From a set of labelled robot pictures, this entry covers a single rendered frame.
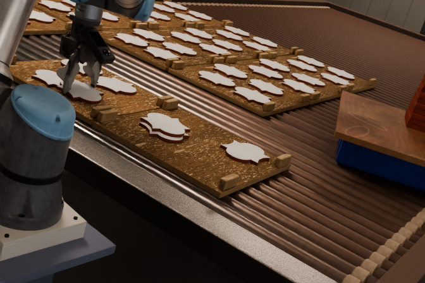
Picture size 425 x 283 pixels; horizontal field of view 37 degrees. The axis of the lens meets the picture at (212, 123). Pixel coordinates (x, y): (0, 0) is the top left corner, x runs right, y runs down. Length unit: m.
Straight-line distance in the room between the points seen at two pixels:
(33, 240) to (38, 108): 0.24
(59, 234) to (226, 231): 0.34
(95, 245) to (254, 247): 0.32
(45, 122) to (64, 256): 0.26
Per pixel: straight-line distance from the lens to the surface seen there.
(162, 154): 1.56
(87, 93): 1.81
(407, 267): 1.41
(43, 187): 1.19
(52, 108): 1.14
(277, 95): 2.33
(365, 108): 2.12
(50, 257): 1.22
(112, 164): 1.50
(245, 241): 1.34
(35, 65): 2.00
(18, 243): 1.19
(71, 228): 1.26
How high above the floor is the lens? 1.55
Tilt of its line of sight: 19 degrees down
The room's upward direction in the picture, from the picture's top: 16 degrees clockwise
